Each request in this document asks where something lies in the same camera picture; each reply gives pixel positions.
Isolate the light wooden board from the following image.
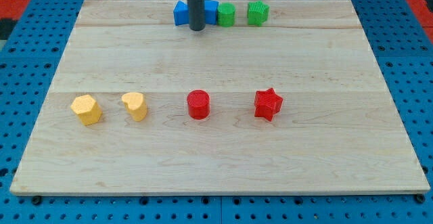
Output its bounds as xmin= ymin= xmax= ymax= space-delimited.
xmin=10 ymin=0 xmax=430 ymax=196

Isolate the yellow hexagon block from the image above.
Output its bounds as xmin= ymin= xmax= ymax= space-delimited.
xmin=70 ymin=95 xmax=102 ymax=126

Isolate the blue cube block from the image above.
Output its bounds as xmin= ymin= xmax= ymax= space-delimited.
xmin=204 ymin=0 xmax=219 ymax=25

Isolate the blue triangular block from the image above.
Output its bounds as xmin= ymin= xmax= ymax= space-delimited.
xmin=173 ymin=1 xmax=189 ymax=26

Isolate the green cylinder block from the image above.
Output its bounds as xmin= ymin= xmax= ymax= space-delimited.
xmin=217 ymin=3 xmax=236 ymax=27

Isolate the yellow heart block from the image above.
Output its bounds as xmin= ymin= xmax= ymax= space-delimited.
xmin=121 ymin=92 xmax=147 ymax=122

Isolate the red cylinder block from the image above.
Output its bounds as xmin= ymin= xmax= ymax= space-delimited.
xmin=187 ymin=90 xmax=210 ymax=120

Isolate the red star block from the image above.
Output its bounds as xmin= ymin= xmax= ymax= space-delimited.
xmin=254 ymin=88 xmax=283 ymax=121

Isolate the green star block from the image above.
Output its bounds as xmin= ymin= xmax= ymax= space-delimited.
xmin=247 ymin=1 xmax=269 ymax=26

